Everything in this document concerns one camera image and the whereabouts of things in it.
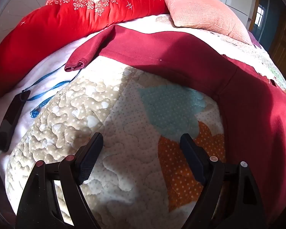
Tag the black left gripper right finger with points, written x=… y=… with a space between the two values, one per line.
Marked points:
x=229 y=198

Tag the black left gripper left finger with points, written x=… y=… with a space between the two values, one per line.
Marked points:
x=39 y=207

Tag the dark red sweater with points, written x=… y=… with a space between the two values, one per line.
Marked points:
x=252 y=108

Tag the black phone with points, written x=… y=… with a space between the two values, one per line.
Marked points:
x=11 y=118

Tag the patchwork heart quilt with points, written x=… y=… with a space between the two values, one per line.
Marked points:
x=140 y=179

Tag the wooden door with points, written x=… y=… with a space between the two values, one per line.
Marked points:
x=277 y=49

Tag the pink checked pillow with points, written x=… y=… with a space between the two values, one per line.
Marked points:
x=210 y=15

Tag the red floral duvet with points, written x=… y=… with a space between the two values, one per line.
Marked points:
x=58 y=23

